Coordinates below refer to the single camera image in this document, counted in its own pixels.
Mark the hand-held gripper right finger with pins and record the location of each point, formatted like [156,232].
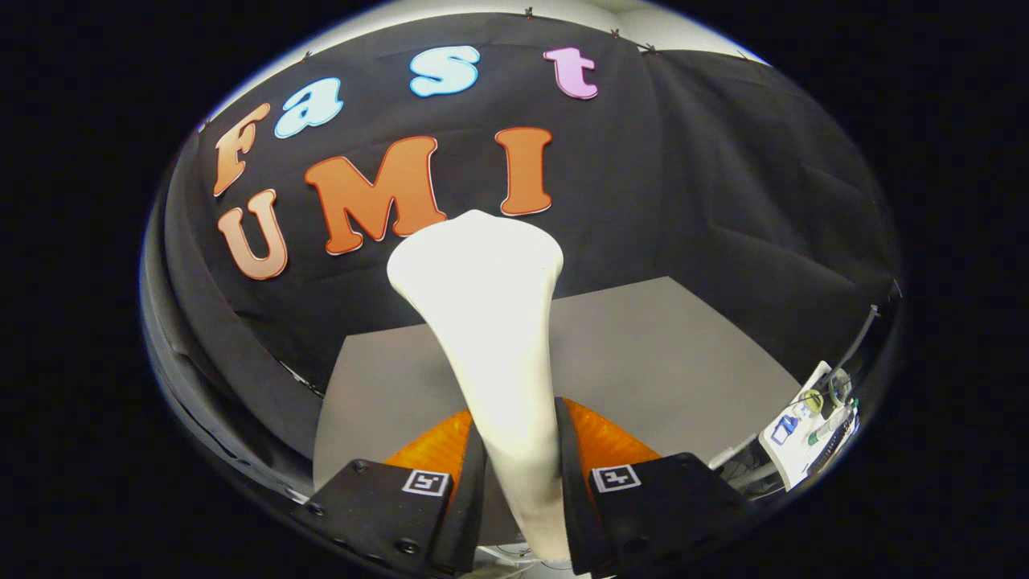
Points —
[572,515]

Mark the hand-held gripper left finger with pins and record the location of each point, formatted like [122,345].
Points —
[470,515]

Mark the white garment steamer head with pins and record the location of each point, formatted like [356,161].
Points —
[498,322]

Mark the grey drawer cabinet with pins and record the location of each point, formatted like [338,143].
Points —
[643,362]

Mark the white side table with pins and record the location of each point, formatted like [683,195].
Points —
[792,454]

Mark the small blue packet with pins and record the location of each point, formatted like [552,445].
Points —
[784,428]

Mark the yellow tape roll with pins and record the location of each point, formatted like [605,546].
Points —
[812,400]

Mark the clear plastic bottle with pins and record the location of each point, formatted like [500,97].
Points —
[828,426]

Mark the black keyboard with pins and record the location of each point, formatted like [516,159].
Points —
[840,450]

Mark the black backdrop cloth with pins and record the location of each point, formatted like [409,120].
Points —
[683,201]

